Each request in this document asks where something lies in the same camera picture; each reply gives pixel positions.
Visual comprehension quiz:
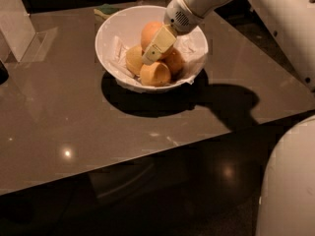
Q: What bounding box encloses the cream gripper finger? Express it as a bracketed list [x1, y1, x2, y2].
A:
[141, 24, 178, 66]

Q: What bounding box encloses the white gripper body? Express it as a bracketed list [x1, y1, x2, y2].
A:
[164, 0, 203, 35]

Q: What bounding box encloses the orange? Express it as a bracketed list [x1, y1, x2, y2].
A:
[163, 48, 184, 76]
[140, 62, 171, 87]
[140, 21, 175, 61]
[125, 45, 143, 76]

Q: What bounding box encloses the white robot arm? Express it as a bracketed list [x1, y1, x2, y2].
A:
[143, 0, 315, 91]

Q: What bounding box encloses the white robot base shell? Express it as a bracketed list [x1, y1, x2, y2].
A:
[255, 116, 315, 236]

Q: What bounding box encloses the white bowl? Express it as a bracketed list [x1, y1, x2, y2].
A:
[94, 5, 209, 94]

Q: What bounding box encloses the white paper liner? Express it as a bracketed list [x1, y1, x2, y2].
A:
[99, 29, 208, 92]

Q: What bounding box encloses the green yellow sponge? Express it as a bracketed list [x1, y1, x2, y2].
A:
[94, 4, 118, 20]

